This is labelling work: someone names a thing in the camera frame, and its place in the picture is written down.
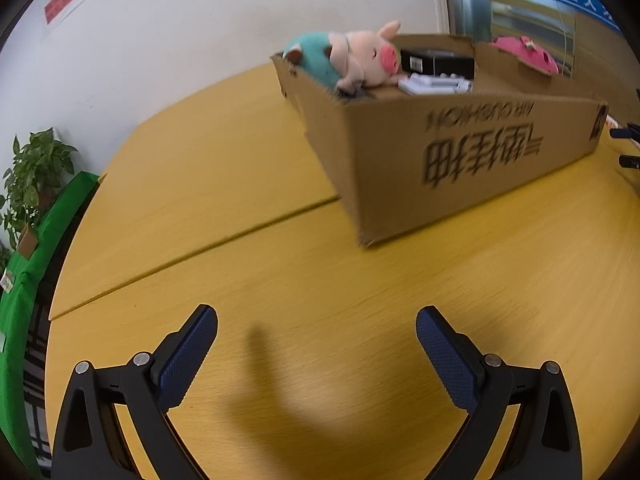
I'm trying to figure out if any pink plush toy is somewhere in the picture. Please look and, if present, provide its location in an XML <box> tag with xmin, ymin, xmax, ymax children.
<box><xmin>487</xmin><ymin>35</ymin><xmax>560</xmax><ymax>77</ymax></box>

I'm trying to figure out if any cardboard box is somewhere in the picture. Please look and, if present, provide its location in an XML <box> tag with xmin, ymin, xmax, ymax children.
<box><xmin>270</xmin><ymin>34</ymin><xmax>610</xmax><ymax>248</ymax></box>

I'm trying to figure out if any plaid cloth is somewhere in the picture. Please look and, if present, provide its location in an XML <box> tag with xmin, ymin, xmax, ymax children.
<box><xmin>20</xmin><ymin>310</ymin><xmax>53</xmax><ymax>466</ymax></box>

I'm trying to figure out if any pig plush toy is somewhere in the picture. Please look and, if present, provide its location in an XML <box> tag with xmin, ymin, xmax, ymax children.
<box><xmin>281</xmin><ymin>20</ymin><xmax>403</xmax><ymax>95</ymax></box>

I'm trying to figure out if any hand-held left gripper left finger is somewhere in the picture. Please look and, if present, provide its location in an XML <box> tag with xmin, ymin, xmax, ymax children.
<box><xmin>51</xmin><ymin>304</ymin><xmax>219</xmax><ymax>480</ymax></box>

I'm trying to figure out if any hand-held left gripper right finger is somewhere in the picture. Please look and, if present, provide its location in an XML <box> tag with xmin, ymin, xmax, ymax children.
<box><xmin>416</xmin><ymin>305</ymin><xmax>585</xmax><ymax>480</ymax></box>

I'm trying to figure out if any wooden desktop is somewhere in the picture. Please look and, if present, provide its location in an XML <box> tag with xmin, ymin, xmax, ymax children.
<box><xmin>45</xmin><ymin>62</ymin><xmax>640</xmax><ymax>480</ymax></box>

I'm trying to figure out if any white phone case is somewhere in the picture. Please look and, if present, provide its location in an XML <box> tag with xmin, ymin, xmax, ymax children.
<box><xmin>397</xmin><ymin>72</ymin><xmax>473</xmax><ymax>97</ymax></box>

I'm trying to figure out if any potted green plant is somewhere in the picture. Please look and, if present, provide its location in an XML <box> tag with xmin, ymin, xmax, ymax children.
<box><xmin>0</xmin><ymin>127</ymin><xmax>79</xmax><ymax>251</ymax></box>

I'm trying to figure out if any glass door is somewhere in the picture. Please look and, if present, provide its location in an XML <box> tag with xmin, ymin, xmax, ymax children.
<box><xmin>440</xmin><ymin>0</ymin><xmax>640</xmax><ymax>86</ymax></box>

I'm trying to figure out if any black product box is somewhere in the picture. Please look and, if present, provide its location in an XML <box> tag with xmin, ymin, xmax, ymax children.
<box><xmin>398</xmin><ymin>47</ymin><xmax>477</xmax><ymax>81</ymax></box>

